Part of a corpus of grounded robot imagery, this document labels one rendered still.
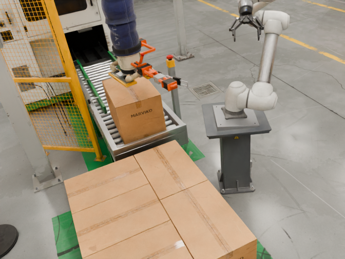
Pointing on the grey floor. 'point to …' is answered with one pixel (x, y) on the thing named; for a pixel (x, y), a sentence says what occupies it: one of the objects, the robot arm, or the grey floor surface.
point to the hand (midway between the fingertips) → (246, 38)
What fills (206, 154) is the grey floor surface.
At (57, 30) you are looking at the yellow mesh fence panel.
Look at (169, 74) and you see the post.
